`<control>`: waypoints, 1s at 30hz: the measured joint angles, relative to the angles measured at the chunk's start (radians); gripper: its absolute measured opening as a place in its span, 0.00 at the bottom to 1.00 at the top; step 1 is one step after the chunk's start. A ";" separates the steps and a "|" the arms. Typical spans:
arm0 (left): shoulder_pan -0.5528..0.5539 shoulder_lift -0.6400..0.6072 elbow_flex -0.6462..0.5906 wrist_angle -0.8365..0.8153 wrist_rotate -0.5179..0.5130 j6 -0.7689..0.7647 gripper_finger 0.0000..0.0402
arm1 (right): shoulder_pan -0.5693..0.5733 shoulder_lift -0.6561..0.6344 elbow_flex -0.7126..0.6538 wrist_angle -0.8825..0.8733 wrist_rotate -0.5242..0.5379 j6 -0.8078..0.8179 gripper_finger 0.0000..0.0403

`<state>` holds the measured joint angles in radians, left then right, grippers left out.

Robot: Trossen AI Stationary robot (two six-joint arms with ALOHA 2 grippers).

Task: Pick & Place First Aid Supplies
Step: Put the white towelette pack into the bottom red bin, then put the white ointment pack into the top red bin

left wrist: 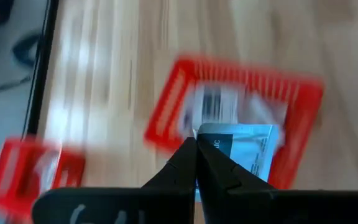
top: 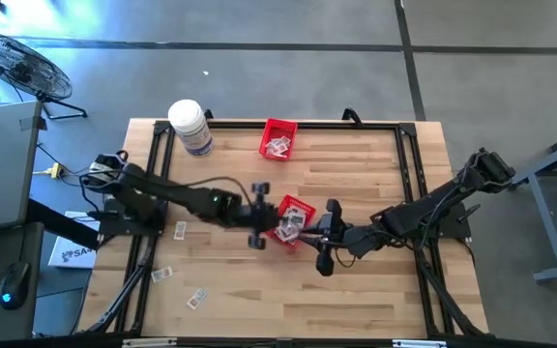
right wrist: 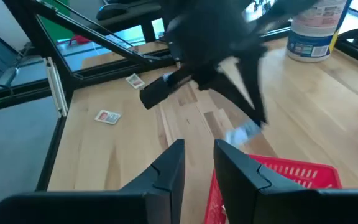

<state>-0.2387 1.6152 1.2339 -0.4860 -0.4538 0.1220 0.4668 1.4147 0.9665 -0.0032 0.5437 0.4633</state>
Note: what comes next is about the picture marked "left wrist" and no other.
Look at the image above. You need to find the red plastic basket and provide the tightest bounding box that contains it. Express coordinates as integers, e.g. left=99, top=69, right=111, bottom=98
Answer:
left=0, top=136, right=86, bottom=224
left=143, top=54, right=325, bottom=190

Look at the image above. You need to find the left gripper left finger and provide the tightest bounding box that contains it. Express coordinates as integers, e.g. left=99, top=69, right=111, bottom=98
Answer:
left=32, top=136, right=198, bottom=224

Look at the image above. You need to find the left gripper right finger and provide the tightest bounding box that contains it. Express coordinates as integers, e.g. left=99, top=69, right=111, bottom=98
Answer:
left=196, top=133, right=358, bottom=224

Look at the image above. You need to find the white packet red print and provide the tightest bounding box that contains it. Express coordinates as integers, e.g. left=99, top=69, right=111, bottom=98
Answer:
left=32, top=146, right=63, bottom=194

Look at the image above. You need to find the white packet black print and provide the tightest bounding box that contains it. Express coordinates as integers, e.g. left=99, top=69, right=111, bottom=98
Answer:
left=194, top=83, right=241, bottom=125
left=193, top=123, right=281, bottom=203
left=239, top=93, right=290, bottom=131

